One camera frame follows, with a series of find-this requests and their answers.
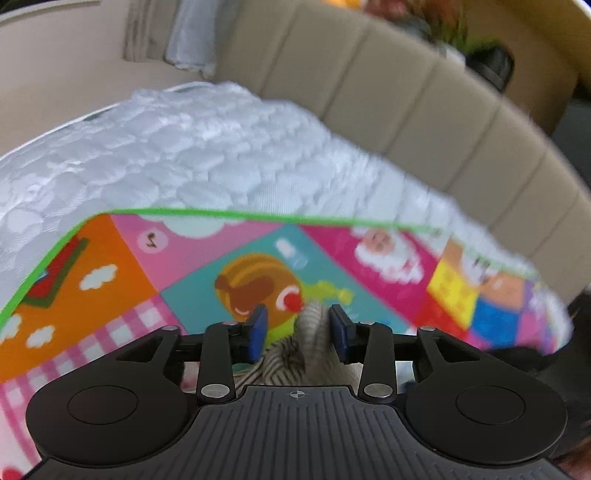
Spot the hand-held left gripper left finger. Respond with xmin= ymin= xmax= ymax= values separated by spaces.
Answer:
xmin=116 ymin=304 xmax=269 ymax=403

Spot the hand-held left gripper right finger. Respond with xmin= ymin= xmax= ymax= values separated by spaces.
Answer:
xmin=329 ymin=305 xmax=478 ymax=403

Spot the striped beige shirt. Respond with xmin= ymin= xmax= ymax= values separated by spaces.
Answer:
xmin=180 ymin=300 xmax=419 ymax=389

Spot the colourful cartoon play mat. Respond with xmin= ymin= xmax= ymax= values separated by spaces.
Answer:
xmin=0 ymin=208 xmax=575 ymax=480

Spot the white quilted mattress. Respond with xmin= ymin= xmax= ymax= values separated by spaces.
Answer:
xmin=0 ymin=82 xmax=578 ymax=333

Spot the beige padded headboard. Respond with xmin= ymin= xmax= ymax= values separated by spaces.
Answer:
xmin=217 ymin=0 xmax=591 ymax=296

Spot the pale blue curtain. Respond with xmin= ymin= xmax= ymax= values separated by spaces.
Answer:
xmin=164 ymin=0 xmax=223 ymax=78

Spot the black round object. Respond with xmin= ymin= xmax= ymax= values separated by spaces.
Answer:
xmin=464 ymin=44 xmax=516 ymax=91

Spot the beige curtain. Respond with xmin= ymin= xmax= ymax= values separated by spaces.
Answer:
xmin=121 ymin=0 xmax=185 ymax=63

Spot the red leafed plant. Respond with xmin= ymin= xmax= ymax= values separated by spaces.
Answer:
xmin=365 ymin=0 xmax=490 ymax=61

